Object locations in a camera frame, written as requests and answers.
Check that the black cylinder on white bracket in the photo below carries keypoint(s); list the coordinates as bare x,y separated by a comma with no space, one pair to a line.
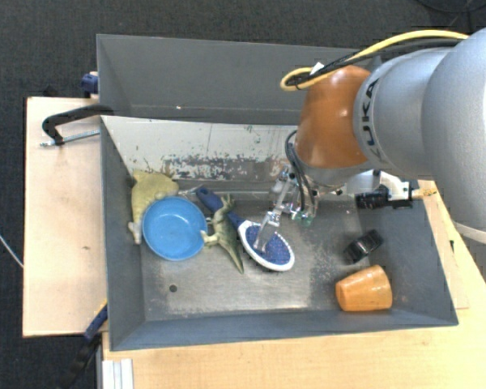
372,199

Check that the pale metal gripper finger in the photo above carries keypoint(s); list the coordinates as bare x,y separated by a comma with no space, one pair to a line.
266,231

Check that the pale green toy animal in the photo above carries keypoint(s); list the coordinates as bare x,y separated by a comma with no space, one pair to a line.
147,189

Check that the green toy lizard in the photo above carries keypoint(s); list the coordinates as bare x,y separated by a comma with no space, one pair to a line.
226,233

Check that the pale wood flat board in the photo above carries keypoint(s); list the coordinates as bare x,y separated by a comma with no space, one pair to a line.
60,225

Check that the grey metal bin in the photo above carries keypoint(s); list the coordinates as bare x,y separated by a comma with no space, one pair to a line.
227,294

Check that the blue plastic bowl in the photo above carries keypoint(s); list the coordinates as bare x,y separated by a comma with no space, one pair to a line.
172,229

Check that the blue and white brush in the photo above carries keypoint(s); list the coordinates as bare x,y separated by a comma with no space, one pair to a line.
281,253

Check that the orange plastic cup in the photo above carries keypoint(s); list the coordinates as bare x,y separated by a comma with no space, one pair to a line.
364,289

